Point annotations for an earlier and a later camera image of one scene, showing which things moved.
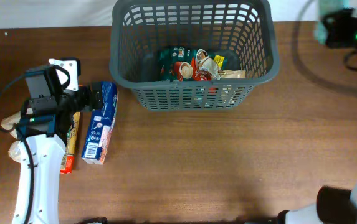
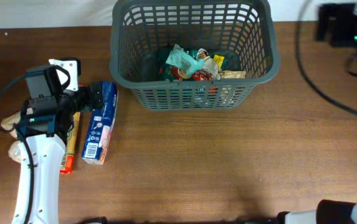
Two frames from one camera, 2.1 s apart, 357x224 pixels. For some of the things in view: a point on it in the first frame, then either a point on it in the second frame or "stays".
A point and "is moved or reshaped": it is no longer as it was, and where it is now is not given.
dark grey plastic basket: (243, 32) stays
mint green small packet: (326, 7) is moved or reshaped
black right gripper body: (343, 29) stays
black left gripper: (86, 94) stays
